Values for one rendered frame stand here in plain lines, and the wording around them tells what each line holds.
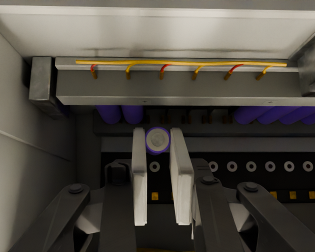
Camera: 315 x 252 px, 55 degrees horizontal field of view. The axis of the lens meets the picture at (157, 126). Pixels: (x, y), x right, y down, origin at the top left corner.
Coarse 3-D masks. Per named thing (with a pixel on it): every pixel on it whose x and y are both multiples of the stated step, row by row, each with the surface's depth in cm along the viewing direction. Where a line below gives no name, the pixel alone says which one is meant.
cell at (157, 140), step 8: (152, 128) 20; (160, 128) 21; (152, 136) 20; (160, 136) 20; (168, 136) 20; (152, 144) 20; (160, 144) 20; (168, 144) 20; (152, 152) 21; (160, 152) 20
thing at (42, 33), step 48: (0, 0) 14; (48, 0) 14; (96, 0) 14; (144, 0) 14; (192, 0) 14; (240, 0) 14; (288, 0) 14; (0, 48) 16; (48, 48) 17; (96, 48) 18; (144, 48) 18; (192, 48) 18; (240, 48) 18; (288, 48) 18; (0, 96) 16; (48, 96) 18; (48, 144) 24; (192, 144) 32; (240, 144) 32; (288, 144) 32
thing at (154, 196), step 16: (112, 160) 32; (160, 160) 32; (208, 160) 32; (224, 160) 32; (240, 160) 32; (256, 160) 32; (272, 160) 32; (288, 160) 33; (304, 160) 33; (160, 176) 32; (224, 176) 32; (240, 176) 32; (256, 176) 32; (272, 176) 32; (288, 176) 32; (304, 176) 32; (160, 192) 31; (272, 192) 31; (288, 192) 32; (304, 192) 32
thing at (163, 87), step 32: (96, 64) 17; (192, 64) 17; (224, 64) 18; (256, 64) 18; (64, 96) 19; (96, 96) 19; (128, 96) 19; (160, 96) 19; (192, 96) 19; (224, 96) 19; (256, 96) 19; (288, 96) 19
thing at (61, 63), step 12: (60, 60) 18; (72, 60) 18; (180, 60) 19; (192, 60) 19; (204, 60) 19; (216, 60) 19; (228, 60) 19; (240, 60) 19; (252, 60) 19; (264, 60) 19; (276, 60) 19; (288, 60) 19
